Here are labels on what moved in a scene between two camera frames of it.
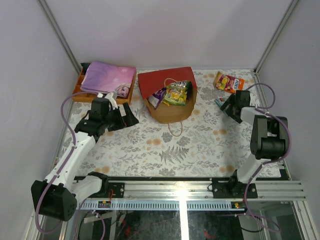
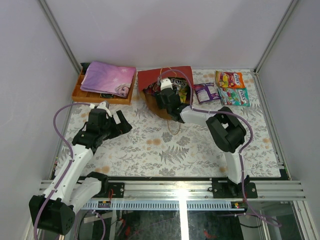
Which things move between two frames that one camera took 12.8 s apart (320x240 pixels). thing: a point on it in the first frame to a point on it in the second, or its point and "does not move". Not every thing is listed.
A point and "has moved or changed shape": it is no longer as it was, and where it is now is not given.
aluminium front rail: (267, 190) does not move
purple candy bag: (155, 98) to (206, 92)
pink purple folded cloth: (99, 77) does not move
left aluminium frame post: (77, 65) does not move
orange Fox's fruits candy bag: (228, 83) has moved or changed shape
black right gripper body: (234, 118) to (160, 103)
